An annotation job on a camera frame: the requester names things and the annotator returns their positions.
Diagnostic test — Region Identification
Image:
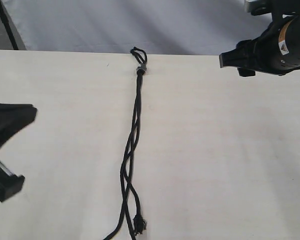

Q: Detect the grey backdrop cloth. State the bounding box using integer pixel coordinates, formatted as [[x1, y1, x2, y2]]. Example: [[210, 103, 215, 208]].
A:
[[3, 0, 272, 56]]

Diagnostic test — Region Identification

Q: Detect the grey cable clamp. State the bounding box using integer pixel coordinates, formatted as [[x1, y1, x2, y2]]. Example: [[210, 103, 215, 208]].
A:
[[136, 64, 147, 76]]

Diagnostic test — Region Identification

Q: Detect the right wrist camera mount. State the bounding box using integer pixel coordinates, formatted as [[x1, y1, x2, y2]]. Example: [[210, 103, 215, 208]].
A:
[[244, 0, 300, 18]]

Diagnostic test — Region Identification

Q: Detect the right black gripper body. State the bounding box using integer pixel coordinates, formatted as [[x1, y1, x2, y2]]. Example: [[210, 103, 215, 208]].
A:
[[236, 23, 283, 77]]

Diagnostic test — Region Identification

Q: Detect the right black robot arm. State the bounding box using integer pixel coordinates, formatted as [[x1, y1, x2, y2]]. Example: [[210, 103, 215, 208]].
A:
[[219, 15, 300, 77]]

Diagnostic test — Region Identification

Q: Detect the black stand pole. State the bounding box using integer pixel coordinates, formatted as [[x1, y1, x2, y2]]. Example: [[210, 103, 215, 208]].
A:
[[0, 0, 19, 51]]

